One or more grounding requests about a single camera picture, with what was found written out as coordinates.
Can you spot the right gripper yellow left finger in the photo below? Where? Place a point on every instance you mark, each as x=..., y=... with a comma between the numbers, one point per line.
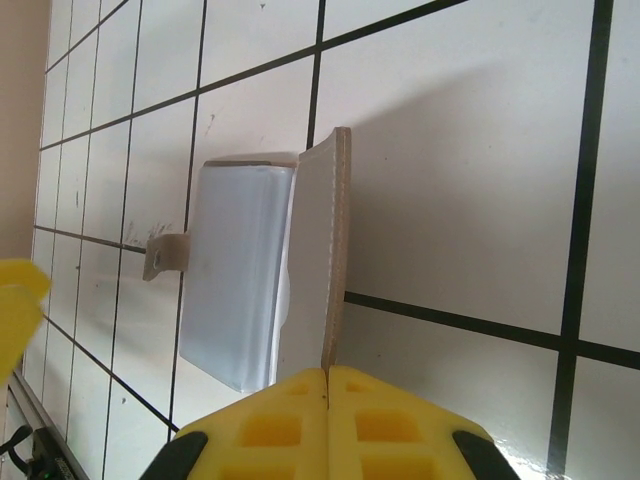
x=280, y=430

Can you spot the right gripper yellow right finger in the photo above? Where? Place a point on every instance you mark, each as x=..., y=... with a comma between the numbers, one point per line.
x=390, y=435

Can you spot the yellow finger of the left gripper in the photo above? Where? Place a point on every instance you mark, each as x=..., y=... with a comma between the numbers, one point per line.
x=17, y=310

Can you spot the card holder with clear sleeves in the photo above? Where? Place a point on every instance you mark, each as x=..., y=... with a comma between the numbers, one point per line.
x=235, y=270

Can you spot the long aluminium base rail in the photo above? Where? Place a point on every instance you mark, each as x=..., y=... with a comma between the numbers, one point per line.
x=40, y=417

